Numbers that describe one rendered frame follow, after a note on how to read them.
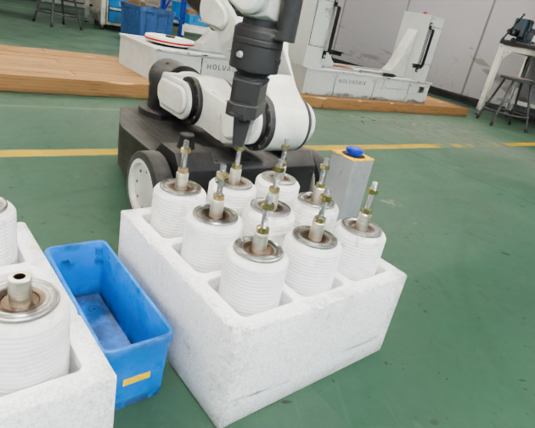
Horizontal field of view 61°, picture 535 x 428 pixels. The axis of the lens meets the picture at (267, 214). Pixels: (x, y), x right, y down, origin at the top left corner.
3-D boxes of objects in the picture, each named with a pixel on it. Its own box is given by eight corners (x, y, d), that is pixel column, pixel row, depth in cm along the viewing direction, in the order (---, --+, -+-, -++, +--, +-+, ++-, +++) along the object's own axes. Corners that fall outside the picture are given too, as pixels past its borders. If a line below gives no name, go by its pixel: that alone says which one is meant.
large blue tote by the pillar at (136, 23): (117, 36, 503) (119, 0, 488) (151, 41, 530) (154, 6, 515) (137, 44, 471) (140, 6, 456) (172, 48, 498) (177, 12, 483)
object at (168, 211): (136, 277, 86) (144, 189, 79) (157, 255, 95) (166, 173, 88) (184, 290, 85) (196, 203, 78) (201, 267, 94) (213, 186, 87)
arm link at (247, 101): (262, 124, 78) (276, 52, 74) (209, 112, 79) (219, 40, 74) (275, 112, 90) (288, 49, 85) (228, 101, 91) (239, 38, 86)
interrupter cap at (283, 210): (263, 220, 78) (264, 216, 77) (241, 201, 83) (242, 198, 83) (298, 216, 82) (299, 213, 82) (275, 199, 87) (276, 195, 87)
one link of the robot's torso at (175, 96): (154, 108, 149) (158, 66, 143) (208, 110, 161) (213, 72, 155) (183, 126, 134) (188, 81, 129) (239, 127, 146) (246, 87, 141)
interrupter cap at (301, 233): (318, 255, 70) (318, 251, 69) (282, 233, 74) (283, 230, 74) (346, 244, 75) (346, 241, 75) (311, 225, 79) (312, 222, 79)
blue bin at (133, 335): (42, 303, 85) (42, 247, 80) (101, 290, 92) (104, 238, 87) (98, 421, 65) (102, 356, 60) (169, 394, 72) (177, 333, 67)
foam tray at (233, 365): (115, 289, 93) (120, 210, 86) (262, 256, 118) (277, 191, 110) (217, 430, 67) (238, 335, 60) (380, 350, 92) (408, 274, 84)
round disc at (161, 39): (136, 37, 283) (137, 28, 281) (180, 43, 301) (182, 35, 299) (156, 46, 262) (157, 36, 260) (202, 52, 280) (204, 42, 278)
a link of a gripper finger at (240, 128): (229, 143, 86) (235, 111, 83) (246, 148, 85) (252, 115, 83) (228, 146, 84) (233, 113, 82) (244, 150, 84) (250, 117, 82)
